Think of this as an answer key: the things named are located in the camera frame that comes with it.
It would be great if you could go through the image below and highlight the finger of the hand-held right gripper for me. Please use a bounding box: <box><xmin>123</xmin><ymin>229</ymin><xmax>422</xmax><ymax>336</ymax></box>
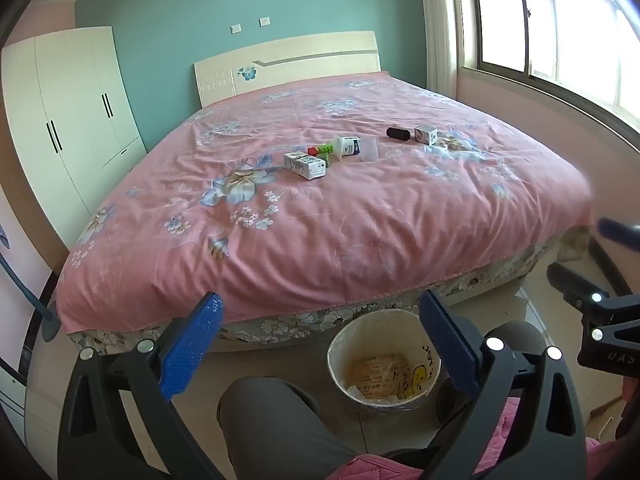
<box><xmin>597</xmin><ymin>216</ymin><xmax>640</xmax><ymax>253</ymax></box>
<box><xmin>546</xmin><ymin>261</ymin><xmax>640</xmax><ymax>321</ymax></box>

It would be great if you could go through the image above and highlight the person's left leg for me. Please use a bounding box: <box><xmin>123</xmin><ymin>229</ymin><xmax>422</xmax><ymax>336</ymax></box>
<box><xmin>217</xmin><ymin>377</ymin><xmax>387</xmax><ymax>480</ymax></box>

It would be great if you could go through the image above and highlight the floral bed skirt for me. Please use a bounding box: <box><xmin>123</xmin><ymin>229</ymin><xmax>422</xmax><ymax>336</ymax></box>
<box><xmin>70</xmin><ymin>225</ymin><xmax>595</xmax><ymax>357</ymax></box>

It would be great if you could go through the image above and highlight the grey door handle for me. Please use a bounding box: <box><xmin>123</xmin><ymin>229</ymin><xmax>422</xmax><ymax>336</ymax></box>
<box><xmin>0</xmin><ymin>232</ymin><xmax>62</xmax><ymax>342</ymax></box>

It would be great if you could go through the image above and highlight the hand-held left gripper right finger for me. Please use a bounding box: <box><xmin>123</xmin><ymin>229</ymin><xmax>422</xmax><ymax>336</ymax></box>
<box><xmin>419</xmin><ymin>290</ymin><xmax>588</xmax><ymax>480</ymax></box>

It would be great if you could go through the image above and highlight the white bottle with blue label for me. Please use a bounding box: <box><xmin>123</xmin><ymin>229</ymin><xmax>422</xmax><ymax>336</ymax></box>
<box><xmin>334</xmin><ymin>135</ymin><xmax>362</xmax><ymax>159</ymax></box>

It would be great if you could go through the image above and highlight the white wardrobe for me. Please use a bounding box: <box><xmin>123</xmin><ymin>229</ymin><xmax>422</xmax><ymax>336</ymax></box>
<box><xmin>1</xmin><ymin>26</ymin><xmax>148</xmax><ymax>252</ymax></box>

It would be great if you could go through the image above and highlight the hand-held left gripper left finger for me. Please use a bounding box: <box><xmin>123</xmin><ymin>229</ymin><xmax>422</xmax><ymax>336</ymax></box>
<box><xmin>57</xmin><ymin>291</ymin><xmax>226</xmax><ymax>480</ymax></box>

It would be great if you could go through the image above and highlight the window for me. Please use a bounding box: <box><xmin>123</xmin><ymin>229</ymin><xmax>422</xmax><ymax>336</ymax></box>
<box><xmin>460</xmin><ymin>0</ymin><xmax>640</xmax><ymax>133</ymax></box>

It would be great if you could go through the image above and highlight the white plastic trash bin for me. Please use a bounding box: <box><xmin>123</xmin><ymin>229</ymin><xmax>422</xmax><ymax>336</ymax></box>
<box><xmin>326</xmin><ymin>308</ymin><xmax>443</xmax><ymax>416</ymax></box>

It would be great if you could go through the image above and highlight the pink floral bedspread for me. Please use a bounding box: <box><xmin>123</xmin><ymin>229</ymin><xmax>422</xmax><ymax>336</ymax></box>
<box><xmin>54</xmin><ymin>71</ymin><xmax>596</xmax><ymax>336</ymax></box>

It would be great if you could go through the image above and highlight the cream bed headboard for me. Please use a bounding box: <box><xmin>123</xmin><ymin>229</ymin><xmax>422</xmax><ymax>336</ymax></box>
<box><xmin>193</xmin><ymin>31</ymin><xmax>382</xmax><ymax>108</ymax></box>

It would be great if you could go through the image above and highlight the large white carton box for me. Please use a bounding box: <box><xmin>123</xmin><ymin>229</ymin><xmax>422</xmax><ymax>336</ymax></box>
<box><xmin>283</xmin><ymin>151</ymin><xmax>327</xmax><ymax>180</ymax></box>

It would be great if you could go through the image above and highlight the cream curtain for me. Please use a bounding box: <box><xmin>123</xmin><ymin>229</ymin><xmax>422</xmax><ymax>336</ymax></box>
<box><xmin>417</xmin><ymin>0</ymin><xmax>464</xmax><ymax>102</ymax></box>

